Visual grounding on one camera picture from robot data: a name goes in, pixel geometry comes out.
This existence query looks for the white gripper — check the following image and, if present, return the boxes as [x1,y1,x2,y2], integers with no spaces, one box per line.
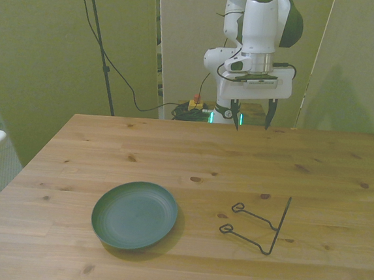
[213,60,295,136]

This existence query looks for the dark teal round plate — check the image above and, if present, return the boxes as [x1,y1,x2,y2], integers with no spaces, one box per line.
[88,177,181,255]

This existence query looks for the yellow emergency stop button box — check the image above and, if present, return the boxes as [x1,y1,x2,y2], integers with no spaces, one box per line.
[188,94,205,112]

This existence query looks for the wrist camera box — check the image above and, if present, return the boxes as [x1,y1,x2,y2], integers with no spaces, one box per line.
[233,71,281,91]

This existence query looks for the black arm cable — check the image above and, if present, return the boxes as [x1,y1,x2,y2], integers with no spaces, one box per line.
[211,11,302,89]

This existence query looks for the coiled dark cable bundle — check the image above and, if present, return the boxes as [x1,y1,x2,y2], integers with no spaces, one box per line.
[170,101,214,124]

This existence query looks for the black tripod cable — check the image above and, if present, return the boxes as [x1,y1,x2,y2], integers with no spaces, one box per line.
[64,0,191,116]

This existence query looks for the black wire plate stand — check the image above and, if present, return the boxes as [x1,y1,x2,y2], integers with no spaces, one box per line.
[217,190,293,258]

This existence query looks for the black tripod camera stand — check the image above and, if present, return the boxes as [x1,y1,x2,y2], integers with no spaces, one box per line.
[63,0,126,117]

